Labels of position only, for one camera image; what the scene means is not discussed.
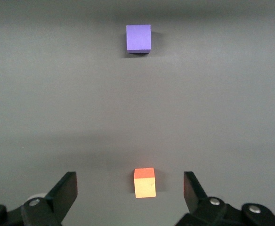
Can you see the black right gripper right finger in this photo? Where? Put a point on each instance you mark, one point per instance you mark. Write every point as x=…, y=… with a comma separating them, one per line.
x=194, y=195

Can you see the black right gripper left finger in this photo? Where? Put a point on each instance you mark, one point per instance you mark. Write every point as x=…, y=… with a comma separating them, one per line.
x=62, y=195

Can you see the orange cube block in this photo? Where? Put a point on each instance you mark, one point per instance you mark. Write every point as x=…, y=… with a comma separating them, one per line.
x=145, y=186

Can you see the purple cube block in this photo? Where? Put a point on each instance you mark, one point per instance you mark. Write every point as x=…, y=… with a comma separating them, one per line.
x=138, y=37

